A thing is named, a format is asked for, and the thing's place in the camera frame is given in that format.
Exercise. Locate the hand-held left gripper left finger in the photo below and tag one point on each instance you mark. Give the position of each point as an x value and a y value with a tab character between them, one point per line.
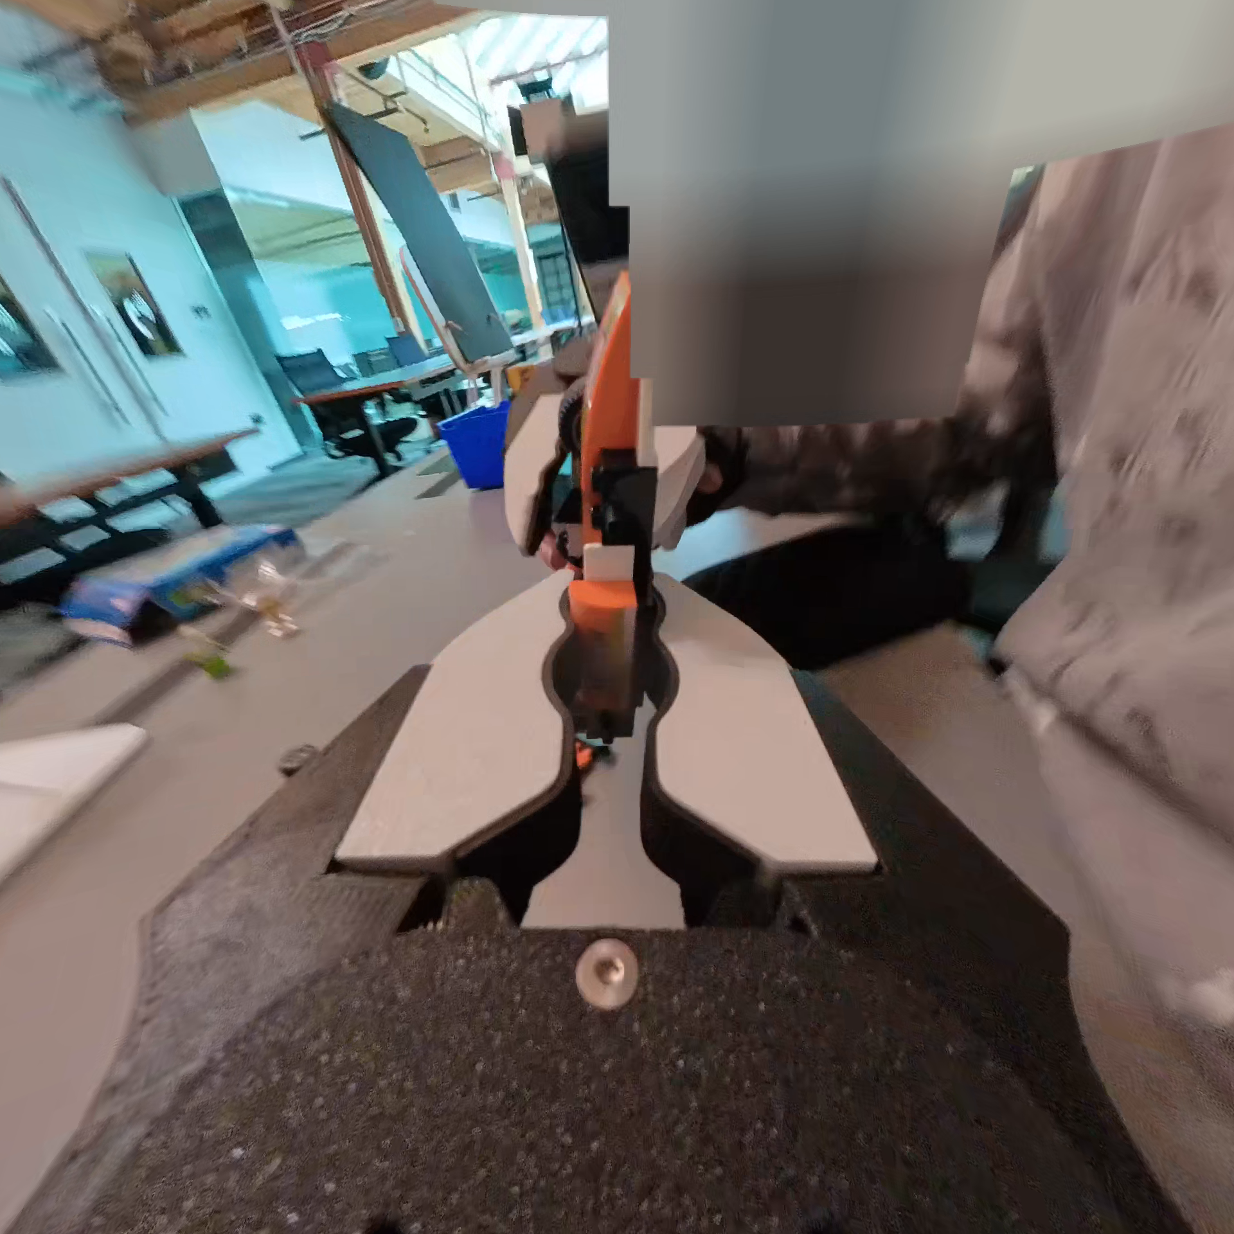
462	763

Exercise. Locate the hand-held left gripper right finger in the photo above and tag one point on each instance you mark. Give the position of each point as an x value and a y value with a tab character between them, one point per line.
762	763

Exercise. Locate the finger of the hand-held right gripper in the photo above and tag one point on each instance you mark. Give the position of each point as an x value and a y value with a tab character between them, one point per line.
678	482
530	474

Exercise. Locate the orange white lego car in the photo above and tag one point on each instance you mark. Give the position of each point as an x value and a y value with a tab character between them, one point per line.
614	425

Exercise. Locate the green lego minifigure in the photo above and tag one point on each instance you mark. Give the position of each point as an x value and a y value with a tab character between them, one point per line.
204	660

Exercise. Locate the blue lego box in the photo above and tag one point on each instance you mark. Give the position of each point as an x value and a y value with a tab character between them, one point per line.
164	579

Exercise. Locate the blue storage bin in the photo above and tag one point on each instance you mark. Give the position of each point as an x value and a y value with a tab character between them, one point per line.
473	440

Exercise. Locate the long meeting table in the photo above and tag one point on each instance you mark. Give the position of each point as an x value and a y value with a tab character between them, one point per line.
386	387

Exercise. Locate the black honeycomb wrist rest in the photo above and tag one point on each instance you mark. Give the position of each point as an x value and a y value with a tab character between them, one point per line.
830	588

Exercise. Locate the black office chair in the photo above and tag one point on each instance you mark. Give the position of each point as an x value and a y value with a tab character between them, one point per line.
318	387

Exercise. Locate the clear plastic bag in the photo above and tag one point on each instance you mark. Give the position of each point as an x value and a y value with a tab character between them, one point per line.
279	588

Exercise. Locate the dark panel easel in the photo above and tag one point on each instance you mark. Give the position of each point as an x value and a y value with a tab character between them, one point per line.
424	233

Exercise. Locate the wooden column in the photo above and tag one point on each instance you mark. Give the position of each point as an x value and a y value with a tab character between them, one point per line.
357	193

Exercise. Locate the wooden office desk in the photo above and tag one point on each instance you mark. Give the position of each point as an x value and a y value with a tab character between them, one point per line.
116	482

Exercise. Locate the white base plate with lever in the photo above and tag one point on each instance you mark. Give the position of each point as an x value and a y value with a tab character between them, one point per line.
58	791

